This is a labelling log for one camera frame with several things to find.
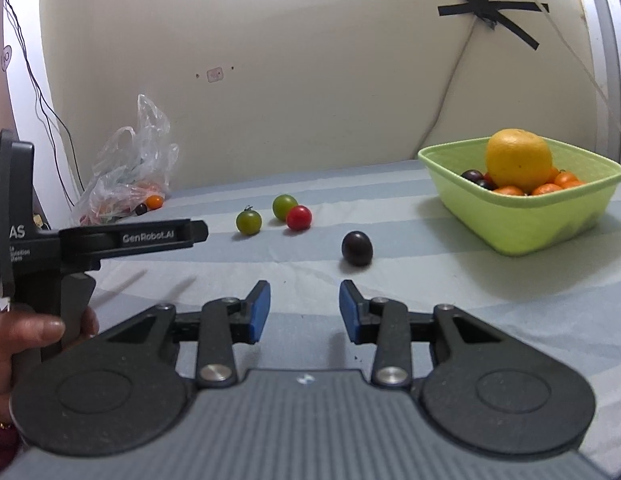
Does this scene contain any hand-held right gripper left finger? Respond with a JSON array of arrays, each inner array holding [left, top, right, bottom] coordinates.
[[103, 280, 272, 389]]

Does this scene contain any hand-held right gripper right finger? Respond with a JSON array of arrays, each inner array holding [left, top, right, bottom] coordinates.
[[339, 279, 517, 389]]

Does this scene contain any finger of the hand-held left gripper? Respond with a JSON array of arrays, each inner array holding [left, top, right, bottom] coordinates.
[[58, 218, 209, 264]]

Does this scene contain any green cherry tomato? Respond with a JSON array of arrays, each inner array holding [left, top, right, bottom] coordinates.
[[272, 194, 299, 222], [235, 205, 263, 237]]

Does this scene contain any green plastic basin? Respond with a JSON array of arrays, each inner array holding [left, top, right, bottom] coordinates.
[[417, 137, 621, 257]]

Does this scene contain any yellow grapefruit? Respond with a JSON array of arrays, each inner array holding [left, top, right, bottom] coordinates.
[[485, 128, 554, 194]]

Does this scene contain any person's left forearm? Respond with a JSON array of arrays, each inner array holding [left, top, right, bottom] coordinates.
[[0, 422, 22, 479]]

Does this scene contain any person's left hand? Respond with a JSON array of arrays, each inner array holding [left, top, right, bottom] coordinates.
[[0, 306, 100, 429]]

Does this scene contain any clear plastic bag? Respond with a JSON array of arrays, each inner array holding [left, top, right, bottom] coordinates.
[[72, 93, 180, 226]]

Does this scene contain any striped bed sheet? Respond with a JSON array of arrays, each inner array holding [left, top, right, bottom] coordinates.
[[18, 157, 621, 480]]

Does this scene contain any black tape cross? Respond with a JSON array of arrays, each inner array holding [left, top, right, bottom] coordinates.
[[437, 0, 550, 51]]

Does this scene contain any black cable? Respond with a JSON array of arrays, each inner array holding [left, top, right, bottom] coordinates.
[[48, 102, 87, 198], [1, 0, 77, 207]]

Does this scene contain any grey cable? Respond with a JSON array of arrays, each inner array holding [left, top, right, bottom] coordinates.
[[419, 0, 491, 154]]

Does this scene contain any white cable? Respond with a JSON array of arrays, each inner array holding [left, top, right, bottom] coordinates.
[[501, 0, 621, 133]]

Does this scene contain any white vertical frame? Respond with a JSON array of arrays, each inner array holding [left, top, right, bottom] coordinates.
[[579, 0, 621, 171]]

